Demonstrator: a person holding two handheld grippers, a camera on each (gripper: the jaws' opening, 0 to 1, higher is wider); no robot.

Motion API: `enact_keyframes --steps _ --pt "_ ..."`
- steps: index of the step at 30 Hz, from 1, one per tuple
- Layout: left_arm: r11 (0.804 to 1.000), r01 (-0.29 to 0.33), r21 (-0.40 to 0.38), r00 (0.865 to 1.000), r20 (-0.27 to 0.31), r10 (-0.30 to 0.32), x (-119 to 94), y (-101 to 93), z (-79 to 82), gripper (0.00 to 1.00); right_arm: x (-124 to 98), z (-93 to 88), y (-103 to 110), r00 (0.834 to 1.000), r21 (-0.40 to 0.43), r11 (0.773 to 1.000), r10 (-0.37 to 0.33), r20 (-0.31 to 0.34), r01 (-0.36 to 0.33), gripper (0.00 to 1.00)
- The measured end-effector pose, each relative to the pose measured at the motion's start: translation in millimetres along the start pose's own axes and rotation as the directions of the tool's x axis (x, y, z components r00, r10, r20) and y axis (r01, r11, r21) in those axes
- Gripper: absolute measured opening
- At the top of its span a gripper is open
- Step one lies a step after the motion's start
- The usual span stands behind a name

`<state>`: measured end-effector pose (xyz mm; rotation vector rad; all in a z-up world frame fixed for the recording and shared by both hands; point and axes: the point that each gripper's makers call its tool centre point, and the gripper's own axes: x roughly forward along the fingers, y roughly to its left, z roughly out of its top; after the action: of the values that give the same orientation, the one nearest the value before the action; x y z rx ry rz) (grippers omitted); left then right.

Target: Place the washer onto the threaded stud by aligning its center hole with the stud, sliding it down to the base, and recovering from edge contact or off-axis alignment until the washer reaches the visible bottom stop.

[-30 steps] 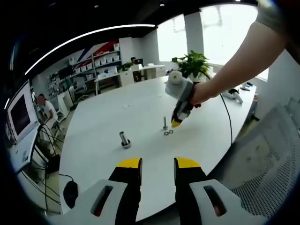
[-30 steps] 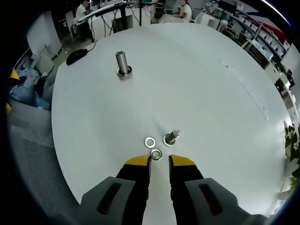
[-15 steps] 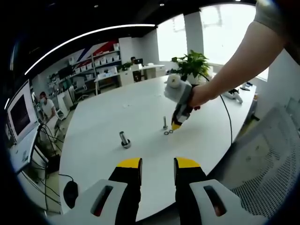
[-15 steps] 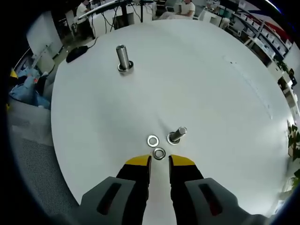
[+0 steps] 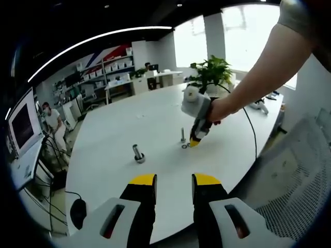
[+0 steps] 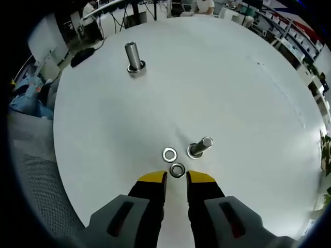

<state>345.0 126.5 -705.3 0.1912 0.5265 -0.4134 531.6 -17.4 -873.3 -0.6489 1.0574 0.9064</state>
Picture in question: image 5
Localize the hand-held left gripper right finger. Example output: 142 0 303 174
191 173 297 248

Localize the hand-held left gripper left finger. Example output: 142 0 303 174
55 173 158 248

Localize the thick threaded metal stud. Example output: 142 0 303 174
132 144 146 164

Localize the person's right hand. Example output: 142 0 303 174
208 96 241 127

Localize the potted green plant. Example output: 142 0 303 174
189 55 234 94

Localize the white background desk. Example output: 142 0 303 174
104 69 184 104

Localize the black computer mouse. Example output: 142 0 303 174
69 198 88 231

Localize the white handheld controller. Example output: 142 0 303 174
249 99 270 115

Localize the curved ceiling light strip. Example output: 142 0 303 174
27 25 173 83

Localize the grey mesh office chair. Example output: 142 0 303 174
230 110 331 242

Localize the shelf rack with white bins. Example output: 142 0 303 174
76 46 136 90

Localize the white standing desk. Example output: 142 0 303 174
10 139 56 192

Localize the person's grey shirt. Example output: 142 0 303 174
278 0 320 52

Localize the large white-framed display screen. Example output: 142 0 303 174
7 87 45 157

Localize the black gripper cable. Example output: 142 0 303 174
204 82 259 159

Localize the black mouse cable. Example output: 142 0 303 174
64 190 84 202

